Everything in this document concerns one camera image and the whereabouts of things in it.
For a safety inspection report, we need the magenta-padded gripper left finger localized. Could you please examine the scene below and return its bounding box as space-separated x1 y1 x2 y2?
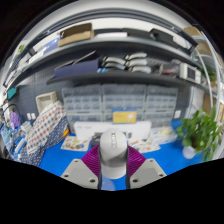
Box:
60 144 103 190

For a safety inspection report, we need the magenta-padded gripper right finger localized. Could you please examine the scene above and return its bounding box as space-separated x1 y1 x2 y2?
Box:
125 145 167 190

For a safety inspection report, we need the grey computer mouse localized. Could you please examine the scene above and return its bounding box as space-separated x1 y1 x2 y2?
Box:
98 129 129 180

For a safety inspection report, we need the printed sticker sheet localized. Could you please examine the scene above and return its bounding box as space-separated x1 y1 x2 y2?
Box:
128 138 161 154
60 134 91 152

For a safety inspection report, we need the small black box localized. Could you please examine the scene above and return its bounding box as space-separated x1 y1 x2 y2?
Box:
89 132 102 148

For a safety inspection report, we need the white and blue tissue box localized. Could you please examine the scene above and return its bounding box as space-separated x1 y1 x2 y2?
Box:
151 126 178 144

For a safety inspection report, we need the navy white-dotted cloth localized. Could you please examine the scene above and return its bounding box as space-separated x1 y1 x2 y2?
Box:
19 116 69 168

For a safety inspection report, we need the long white keyboard box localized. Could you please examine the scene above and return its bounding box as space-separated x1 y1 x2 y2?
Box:
73 120 153 141

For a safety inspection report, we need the red blue checked cloth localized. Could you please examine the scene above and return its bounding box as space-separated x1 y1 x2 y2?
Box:
26 100 68 156

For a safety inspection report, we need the yellow and blue box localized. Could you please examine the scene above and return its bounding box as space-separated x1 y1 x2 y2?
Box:
112 109 138 124

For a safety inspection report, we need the green plant in white pot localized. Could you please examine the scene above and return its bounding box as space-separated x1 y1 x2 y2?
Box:
176 106 223 163

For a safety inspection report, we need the white framed box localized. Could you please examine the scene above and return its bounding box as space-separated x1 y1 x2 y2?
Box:
35 91 58 114

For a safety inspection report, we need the clear plastic drawer cabinet stack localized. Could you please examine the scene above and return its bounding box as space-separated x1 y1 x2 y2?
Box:
61 83 179 134

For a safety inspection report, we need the purple object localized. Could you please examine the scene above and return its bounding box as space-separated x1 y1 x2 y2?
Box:
9 111 22 129

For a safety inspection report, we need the teal object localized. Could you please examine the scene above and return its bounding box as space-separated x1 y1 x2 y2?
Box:
6 87 18 100

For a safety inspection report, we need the grey shelf unit with items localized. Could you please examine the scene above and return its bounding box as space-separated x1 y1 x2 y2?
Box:
3 8 224 124

